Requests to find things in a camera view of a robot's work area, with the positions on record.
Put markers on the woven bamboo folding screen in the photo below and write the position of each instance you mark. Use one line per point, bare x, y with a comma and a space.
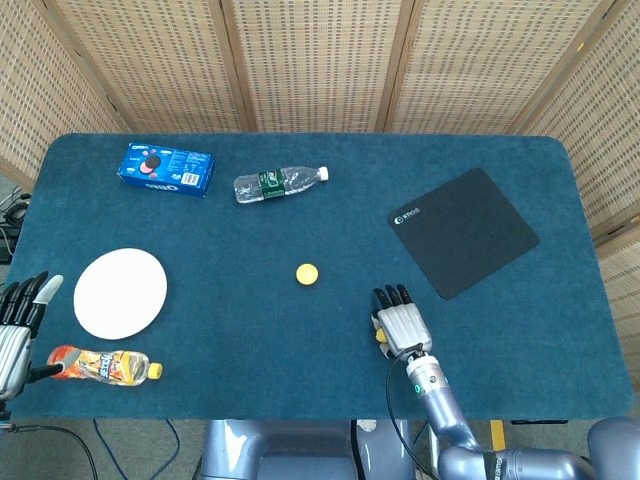
320, 65

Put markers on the clear green-label water bottle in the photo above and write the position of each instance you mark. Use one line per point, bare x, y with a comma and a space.
272, 184

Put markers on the white round plate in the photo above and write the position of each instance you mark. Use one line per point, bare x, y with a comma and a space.
120, 293

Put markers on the small yellow rubber duck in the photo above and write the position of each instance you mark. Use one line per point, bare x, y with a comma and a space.
380, 334

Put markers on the blue Oreo cookie box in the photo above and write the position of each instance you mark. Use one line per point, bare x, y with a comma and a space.
167, 170

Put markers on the grey-blue robot torso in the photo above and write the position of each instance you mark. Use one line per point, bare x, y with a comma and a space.
300, 450

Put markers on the black square mouse pad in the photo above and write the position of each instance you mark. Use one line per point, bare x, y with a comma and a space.
462, 232

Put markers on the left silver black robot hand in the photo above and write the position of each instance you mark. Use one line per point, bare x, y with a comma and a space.
12, 350

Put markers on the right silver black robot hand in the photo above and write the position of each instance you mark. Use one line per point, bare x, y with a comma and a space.
402, 327

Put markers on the orange drink bottle yellow cap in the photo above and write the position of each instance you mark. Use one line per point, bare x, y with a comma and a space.
110, 367

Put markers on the grey metal frame leg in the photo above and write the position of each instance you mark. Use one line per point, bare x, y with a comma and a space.
433, 432

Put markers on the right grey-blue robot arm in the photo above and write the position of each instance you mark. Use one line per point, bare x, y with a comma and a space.
440, 400

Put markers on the blue felt table cover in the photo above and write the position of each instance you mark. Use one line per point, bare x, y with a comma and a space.
250, 350

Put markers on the yellow round cap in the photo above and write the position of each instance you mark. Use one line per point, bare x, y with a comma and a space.
307, 274

